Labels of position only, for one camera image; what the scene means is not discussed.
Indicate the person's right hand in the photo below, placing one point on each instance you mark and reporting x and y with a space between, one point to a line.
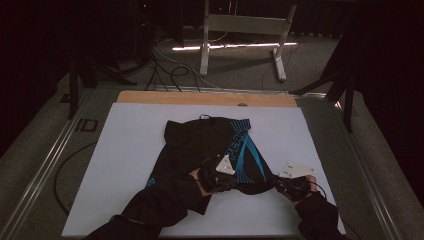
310 186

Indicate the wooden table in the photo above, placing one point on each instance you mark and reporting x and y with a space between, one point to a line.
200 98

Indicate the metal floor rail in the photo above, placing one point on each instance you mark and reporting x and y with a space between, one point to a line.
43 166
363 173

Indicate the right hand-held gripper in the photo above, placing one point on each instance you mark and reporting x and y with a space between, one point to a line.
295 170

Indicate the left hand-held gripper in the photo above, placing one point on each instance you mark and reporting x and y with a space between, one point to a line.
224 166

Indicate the bright light strip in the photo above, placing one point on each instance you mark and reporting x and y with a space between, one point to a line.
233 46

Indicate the black stand legs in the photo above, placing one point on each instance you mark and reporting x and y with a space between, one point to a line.
343 90
78 73

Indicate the white table mat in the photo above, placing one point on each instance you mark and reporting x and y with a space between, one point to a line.
133 150

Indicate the white desk frame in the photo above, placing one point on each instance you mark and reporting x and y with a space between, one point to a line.
246 24

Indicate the black shorts with blue print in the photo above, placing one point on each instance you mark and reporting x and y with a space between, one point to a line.
200 140

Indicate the person's left hand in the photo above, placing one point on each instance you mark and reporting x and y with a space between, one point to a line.
196 181

